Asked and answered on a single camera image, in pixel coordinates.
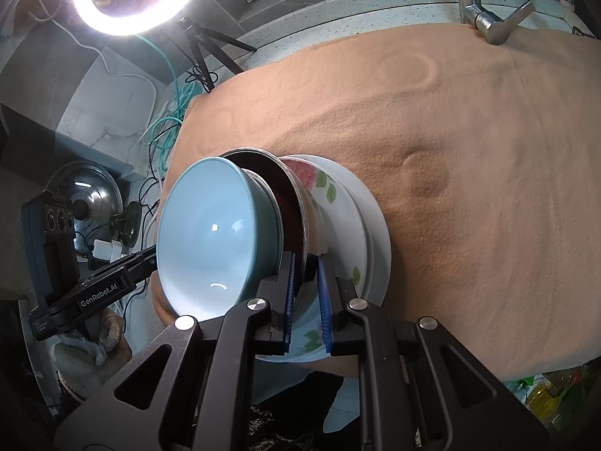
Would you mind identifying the person's left hand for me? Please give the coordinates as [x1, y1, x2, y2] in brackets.
[49, 312, 133, 402]

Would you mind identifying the white grey leaf plate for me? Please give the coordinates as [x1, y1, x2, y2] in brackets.
[310, 156, 392, 365]

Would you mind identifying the red steel bowl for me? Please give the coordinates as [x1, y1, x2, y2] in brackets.
[220, 148, 304, 264]

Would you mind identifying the yellow plastic bottle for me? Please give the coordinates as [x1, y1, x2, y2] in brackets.
[504, 364, 595, 433]

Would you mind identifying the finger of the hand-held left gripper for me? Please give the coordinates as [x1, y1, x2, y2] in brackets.
[89, 244, 159, 288]

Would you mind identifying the black ring light cable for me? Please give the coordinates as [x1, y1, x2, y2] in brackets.
[185, 68, 219, 92]

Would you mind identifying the steel pot lid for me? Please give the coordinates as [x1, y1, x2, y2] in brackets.
[46, 160, 125, 250]

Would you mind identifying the person's dark patterned clothing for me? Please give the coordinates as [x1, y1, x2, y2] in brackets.
[246, 371, 343, 451]

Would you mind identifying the white ceramic bowl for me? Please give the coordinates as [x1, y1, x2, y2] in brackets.
[156, 156, 284, 319]

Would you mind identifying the black tripod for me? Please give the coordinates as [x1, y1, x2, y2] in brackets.
[171, 15, 258, 92]

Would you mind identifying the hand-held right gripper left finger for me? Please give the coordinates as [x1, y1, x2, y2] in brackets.
[54, 251, 297, 451]

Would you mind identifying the large steel bowl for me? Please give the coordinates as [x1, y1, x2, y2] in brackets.
[263, 153, 316, 311]

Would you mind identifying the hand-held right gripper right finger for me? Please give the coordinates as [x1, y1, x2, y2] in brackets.
[318, 254, 550, 451]

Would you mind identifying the tan cloth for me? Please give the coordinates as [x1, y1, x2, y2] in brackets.
[150, 23, 601, 381]

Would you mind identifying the white charger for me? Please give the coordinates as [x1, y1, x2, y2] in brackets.
[93, 239, 124, 263]

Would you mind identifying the chrome faucet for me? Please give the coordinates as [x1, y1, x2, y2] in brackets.
[455, 0, 536, 46]

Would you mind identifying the large rose floral plate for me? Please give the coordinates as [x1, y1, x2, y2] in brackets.
[256, 154, 369, 363]

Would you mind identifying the white cable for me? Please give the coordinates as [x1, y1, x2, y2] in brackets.
[28, 5, 160, 151]

